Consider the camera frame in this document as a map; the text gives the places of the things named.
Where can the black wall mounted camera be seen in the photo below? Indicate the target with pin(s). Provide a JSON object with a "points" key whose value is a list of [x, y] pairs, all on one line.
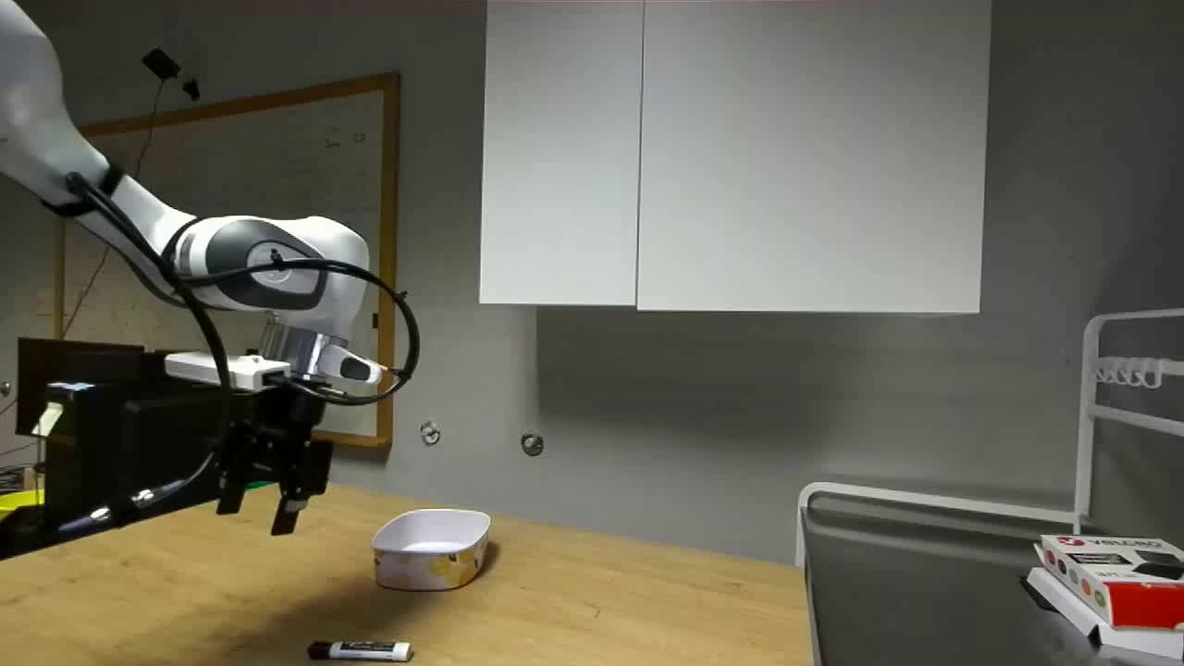
{"points": [[163, 63]]}

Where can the round metal wall knob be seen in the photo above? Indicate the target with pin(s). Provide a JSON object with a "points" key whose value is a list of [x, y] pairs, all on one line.
{"points": [[531, 441], [431, 434]]}

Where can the black equipment box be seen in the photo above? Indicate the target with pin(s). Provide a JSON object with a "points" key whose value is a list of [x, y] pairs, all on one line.
{"points": [[112, 429]]}

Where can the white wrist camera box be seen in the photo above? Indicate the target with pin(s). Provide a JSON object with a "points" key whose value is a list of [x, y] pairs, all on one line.
{"points": [[225, 366]]}

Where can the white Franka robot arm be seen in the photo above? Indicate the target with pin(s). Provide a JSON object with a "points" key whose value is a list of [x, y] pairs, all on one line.
{"points": [[38, 97]]}

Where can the wooden framed whiteboard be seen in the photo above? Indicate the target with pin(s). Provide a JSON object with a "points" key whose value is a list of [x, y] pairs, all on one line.
{"points": [[309, 159]]}

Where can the red white box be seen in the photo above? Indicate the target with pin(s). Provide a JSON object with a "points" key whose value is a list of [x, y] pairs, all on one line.
{"points": [[1135, 592]]}

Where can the white metal rack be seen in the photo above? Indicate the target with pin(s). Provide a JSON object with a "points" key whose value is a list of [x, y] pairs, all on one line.
{"points": [[937, 578]]}

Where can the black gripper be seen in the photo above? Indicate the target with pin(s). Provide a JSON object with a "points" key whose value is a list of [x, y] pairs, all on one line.
{"points": [[281, 446]]}

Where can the white oval bowl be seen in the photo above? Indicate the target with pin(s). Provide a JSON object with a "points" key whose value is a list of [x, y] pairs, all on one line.
{"points": [[431, 550]]}

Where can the black white marker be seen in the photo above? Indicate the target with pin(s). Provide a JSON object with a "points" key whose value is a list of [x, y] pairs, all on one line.
{"points": [[362, 650]]}

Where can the flat white box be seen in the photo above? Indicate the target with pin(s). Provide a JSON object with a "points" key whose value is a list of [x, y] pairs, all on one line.
{"points": [[1074, 611]]}

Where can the white wall cabinet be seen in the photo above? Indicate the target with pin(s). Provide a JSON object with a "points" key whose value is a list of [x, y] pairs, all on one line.
{"points": [[742, 149]]}

